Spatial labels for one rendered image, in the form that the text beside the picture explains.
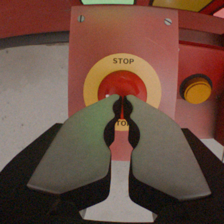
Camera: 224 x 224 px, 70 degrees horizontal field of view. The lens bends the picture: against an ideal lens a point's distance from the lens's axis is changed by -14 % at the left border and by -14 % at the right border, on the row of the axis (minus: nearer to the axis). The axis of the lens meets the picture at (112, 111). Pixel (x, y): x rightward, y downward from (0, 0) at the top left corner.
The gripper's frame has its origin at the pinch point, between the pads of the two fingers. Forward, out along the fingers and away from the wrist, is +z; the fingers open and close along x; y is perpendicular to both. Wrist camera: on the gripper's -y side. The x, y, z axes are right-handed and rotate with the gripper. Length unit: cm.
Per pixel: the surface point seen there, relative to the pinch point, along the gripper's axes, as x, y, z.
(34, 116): -49, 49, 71
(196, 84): 9.0, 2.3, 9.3
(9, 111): -68, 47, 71
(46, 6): -18.2, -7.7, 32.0
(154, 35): 2.7, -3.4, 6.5
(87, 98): -3.2, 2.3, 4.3
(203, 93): 10.4, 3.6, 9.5
